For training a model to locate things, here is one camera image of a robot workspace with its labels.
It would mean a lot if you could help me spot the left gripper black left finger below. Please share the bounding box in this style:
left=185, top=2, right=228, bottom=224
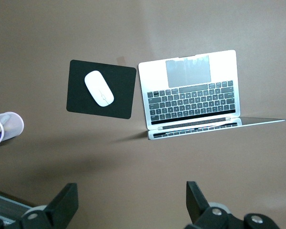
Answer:
left=14, top=182, right=80, bottom=229

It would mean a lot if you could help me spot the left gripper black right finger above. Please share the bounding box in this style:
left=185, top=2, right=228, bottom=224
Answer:
left=184, top=180, right=281, bottom=229

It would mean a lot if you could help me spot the silver laptop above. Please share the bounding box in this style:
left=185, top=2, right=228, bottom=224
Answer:
left=137, top=49, right=286, bottom=141

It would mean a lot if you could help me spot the grey metal mesh tray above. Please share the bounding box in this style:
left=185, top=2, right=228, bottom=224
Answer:
left=0, top=189, right=39, bottom=226

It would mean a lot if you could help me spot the pink mesh pen cup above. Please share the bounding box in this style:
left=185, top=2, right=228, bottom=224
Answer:
left=0, top=111, right=25, bottom=147

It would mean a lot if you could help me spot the white computer mouse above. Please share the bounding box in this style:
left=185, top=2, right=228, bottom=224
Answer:
left=84, top=70, right=115, bottom=107

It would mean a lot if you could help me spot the black mouse pad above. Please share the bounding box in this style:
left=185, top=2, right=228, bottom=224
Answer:
left=66, top=59, right=137, bottom=120

